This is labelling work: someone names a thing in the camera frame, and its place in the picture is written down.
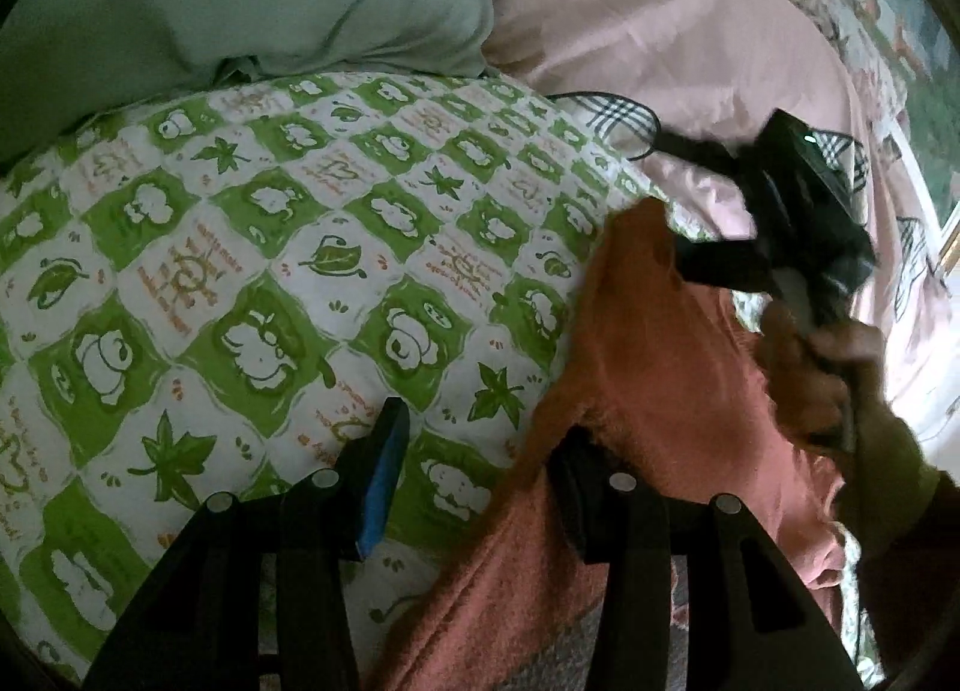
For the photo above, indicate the person's right hand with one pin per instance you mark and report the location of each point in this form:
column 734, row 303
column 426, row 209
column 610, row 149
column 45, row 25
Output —
column 817, row 379

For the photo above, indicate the grey printed cloth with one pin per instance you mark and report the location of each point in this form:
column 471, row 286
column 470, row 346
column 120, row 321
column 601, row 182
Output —
column 566, row 650

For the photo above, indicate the pink blanket with plaid print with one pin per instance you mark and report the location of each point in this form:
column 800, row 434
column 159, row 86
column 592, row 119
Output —
column 660, row 8

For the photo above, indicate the person's right forearm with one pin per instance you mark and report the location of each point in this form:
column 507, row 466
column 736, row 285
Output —
column 911, row 548

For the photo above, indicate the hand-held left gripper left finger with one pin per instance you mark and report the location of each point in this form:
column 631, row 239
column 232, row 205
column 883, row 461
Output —
column 377, row 492

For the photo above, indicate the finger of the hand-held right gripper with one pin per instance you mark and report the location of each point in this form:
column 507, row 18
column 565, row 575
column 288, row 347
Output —
column 701, row 151
column 724, row 263

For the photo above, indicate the orange-red fleece garment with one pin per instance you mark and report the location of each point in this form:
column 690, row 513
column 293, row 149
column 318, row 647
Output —
column 660, row 376

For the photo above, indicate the green checkered printed quilt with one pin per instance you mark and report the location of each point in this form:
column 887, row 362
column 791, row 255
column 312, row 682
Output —
column 255, row 286

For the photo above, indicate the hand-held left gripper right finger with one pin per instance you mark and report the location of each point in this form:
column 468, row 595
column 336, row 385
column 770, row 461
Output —
column 600, row 511

